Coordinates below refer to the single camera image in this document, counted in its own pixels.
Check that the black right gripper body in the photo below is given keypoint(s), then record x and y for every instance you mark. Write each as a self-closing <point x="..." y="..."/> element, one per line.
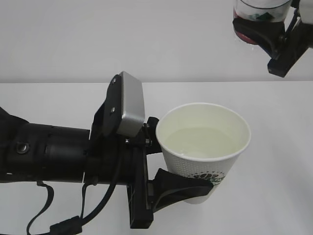
<point x="299" y="38"/>

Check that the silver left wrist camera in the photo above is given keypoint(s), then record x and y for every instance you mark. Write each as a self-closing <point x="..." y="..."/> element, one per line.
<point x="133" y="110"/>

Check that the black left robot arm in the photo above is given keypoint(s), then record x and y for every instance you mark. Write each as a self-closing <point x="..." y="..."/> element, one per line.
<point x="33" y="152"/>

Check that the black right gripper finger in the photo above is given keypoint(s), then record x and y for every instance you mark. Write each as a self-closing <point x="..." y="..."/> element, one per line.
<point x="270" y="37"/>
<point x="295" y="3"/>

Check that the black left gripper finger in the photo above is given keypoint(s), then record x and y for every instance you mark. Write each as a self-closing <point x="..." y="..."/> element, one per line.
<point x="154" y="147"/>
<point x="168" y="188"/>

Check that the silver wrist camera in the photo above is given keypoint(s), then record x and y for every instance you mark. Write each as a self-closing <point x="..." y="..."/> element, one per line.
<point x="306" y="11"/>
<point x="133" y="110"/>

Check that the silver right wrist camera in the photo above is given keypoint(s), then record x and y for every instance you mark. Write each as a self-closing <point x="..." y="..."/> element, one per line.
<point x="306" y="11"/>

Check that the white paper cup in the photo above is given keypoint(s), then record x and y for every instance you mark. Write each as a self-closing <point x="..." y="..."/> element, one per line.
<point x="202" y="140"/>

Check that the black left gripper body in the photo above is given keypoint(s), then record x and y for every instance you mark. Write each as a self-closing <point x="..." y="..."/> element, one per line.
<point x="125" y="163"/>

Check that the Nongfu Spring water bottle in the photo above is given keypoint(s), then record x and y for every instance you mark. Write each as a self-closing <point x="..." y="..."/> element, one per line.
<point x="270" y="11"/>

